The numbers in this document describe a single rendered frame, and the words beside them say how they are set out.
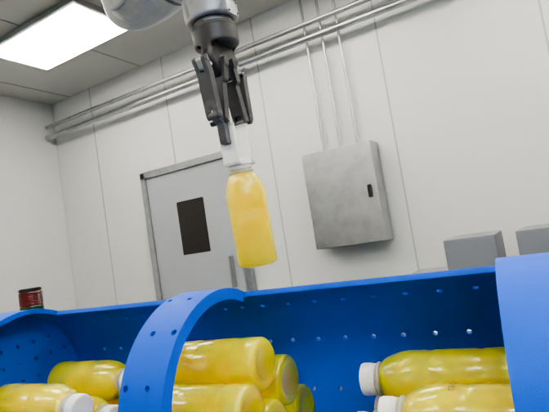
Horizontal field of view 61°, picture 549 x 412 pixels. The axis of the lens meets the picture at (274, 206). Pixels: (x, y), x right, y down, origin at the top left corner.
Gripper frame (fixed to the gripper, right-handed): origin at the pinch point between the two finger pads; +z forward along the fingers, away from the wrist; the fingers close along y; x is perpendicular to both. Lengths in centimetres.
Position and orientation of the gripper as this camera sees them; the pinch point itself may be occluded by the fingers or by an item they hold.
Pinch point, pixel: (236, 145)
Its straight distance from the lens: 78.7
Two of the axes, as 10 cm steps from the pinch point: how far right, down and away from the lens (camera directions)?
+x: -8.7, 1.6, 4.6
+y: 4.5, -1.0, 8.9
